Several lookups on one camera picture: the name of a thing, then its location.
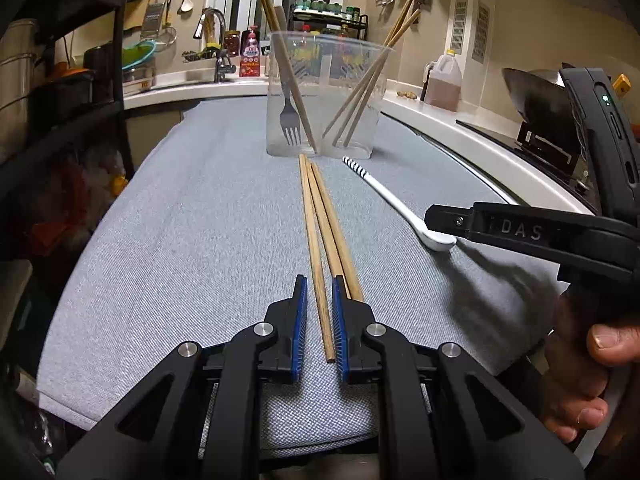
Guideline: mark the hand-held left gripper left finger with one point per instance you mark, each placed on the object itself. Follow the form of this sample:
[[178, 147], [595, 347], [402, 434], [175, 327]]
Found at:
[[299, 330]]

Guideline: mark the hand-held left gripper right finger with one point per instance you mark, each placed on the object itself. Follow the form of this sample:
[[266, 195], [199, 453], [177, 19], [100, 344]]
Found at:
[[339, 330]]

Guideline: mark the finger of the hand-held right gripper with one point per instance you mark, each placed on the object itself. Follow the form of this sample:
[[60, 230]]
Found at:
[[450, 221]]

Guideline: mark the clear plastic utensil container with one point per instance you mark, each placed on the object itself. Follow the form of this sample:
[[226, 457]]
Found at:
[[330, 75]]

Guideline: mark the person's right hand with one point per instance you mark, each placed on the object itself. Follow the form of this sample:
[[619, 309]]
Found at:
[[580, 360]]

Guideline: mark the black gas stove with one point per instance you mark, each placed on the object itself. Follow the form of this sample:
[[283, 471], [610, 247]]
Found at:
[[530, 147]]

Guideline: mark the plastic cooking oil jug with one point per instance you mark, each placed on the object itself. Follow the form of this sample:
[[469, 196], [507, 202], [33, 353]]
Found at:
[[442, 87]]

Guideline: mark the ginger pieces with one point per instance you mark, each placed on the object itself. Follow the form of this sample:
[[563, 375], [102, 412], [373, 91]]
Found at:
[[406, 94]]

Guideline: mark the black wok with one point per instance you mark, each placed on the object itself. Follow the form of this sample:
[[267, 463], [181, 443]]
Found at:
[[540, 95]]

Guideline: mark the small yellow item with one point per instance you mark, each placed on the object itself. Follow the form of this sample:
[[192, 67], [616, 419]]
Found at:
[[117, 185]]

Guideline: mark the black spice rack with bottles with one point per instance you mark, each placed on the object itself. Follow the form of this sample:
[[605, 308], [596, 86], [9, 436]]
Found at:
[[330, 19]]

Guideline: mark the red dish soap bottle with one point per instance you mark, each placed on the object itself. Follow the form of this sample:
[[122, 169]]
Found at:
[[250, 55]]

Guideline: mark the red plastic bag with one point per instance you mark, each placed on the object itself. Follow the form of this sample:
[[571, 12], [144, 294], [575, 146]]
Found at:
[[65, 210]]

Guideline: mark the chrome kitchen faucet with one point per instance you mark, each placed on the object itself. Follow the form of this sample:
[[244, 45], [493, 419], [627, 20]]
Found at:
[[220, 62]]

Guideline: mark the red sauce jar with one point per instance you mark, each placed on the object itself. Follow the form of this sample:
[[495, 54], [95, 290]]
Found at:
[[231, 44]]

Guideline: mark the green plastic basin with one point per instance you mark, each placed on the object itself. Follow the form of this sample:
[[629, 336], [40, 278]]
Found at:
[[139, 55]]

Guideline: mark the metal strainer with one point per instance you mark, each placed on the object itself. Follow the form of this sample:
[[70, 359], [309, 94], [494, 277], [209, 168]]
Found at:
[[164, 37]]

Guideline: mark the black jar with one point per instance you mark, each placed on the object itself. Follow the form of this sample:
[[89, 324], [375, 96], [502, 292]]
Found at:
[[102, 72]]

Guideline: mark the dark pot with orange lid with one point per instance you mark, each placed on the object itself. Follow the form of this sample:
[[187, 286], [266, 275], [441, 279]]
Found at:
[[70, 85]]

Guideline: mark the black metal shelving rack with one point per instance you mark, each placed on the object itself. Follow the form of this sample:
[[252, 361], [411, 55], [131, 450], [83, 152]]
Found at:
[[122, 35]]

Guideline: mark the metal grater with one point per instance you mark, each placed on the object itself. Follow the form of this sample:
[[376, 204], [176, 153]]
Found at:
[[152, 15]]

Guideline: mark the large stainless steel pot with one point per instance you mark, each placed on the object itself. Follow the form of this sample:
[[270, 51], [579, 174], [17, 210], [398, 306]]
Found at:
[[17, 90]]

